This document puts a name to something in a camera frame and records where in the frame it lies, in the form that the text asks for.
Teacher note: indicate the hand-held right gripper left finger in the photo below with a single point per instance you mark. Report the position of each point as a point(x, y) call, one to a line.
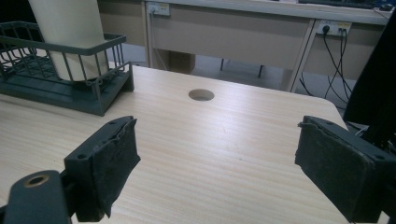
point(109, 161)

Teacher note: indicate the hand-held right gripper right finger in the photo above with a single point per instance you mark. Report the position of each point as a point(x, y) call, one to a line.
point(345, 168)

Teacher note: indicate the white tumbler with lid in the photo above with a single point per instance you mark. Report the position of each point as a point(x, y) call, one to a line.
point(70, 34)

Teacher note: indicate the black curtain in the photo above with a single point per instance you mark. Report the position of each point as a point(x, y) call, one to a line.
point(376, 87)

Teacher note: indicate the black keyboard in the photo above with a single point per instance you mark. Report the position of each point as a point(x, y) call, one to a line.
point(336, 3)

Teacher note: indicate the black computer mouse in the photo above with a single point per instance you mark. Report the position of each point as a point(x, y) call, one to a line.
point(386, 6)

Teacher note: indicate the beige office desk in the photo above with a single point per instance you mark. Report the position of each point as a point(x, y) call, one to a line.
point(236, 40)

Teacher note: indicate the white wall power strip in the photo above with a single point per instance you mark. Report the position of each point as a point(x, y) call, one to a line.
point(158, 8)
point(334, 27)

